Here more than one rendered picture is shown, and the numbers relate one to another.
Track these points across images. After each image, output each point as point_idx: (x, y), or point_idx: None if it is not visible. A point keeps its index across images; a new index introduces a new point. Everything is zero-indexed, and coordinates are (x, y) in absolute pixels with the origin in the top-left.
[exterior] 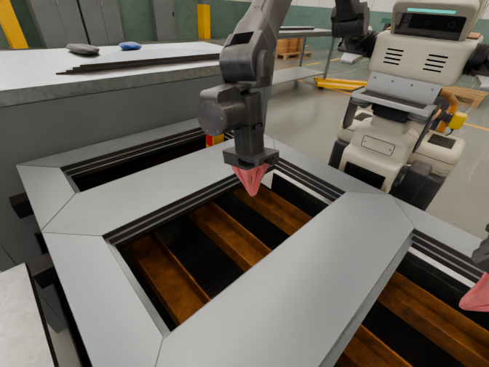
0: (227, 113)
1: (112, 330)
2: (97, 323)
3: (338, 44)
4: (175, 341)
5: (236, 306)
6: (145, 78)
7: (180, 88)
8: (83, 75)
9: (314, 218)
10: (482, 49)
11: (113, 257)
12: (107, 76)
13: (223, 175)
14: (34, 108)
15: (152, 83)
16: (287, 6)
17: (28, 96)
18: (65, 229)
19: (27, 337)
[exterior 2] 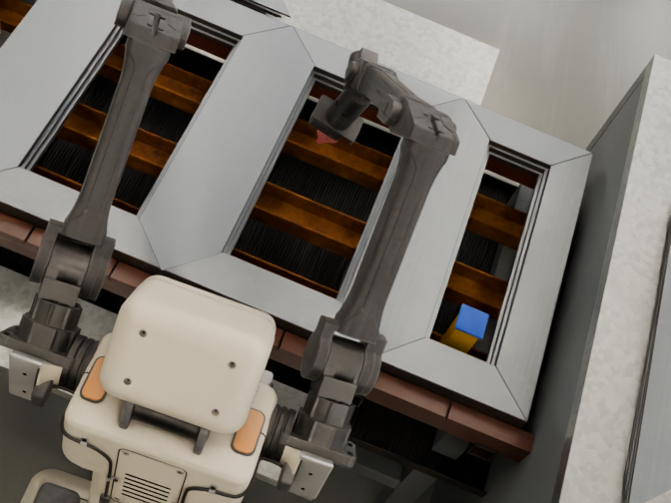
0: (351, 55)
1: (345, 61)
2: None
3: (353, 446)
4: (307, 66)
5: (283, 93)
6: (607, 263)
7: (583, 330)
8: (653, 206)
9: (250, 192)
10: (88, 339)
11: None
12: (626, 217)
13: None
14: (624, 155)
15: (600, 277)
16: (371, 95)
17: (631, 145)
18: (449, 105)
19: None
